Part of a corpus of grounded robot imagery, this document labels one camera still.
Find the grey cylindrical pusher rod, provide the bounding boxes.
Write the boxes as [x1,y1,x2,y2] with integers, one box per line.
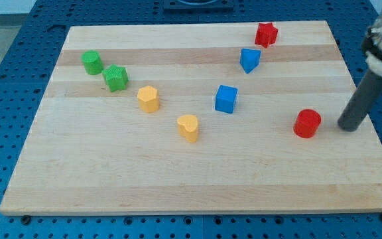
[338,69,382,131]

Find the red cylinder block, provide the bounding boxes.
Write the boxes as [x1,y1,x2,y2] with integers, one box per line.
[293,109,322,139]

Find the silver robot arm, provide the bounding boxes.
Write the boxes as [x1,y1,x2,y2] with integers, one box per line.
[338,12,382,132]

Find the blue cube block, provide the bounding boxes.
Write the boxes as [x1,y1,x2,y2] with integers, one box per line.
[215,85,238,114]

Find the red star block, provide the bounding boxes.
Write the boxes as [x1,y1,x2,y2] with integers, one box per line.
[255,22,278,48]

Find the blue triangular prism block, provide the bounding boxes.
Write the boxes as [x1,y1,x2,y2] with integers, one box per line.
[239,48,261,74]

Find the wooden board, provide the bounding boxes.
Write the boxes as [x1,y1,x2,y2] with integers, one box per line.
[0,21,382,216]

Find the yellow heart block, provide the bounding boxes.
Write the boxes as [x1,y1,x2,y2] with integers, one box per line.
[176,115,199,143]

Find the yellow pentagon block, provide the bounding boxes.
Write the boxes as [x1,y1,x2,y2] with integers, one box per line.
[137,86,160,113]

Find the green star block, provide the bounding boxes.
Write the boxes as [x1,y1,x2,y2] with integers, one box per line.
[102,64,129,92]

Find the green cylinder block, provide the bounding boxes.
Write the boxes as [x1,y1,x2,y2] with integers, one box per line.
[81,50,104,75]

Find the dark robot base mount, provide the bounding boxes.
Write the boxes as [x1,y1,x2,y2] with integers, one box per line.
[162,0,235,12]

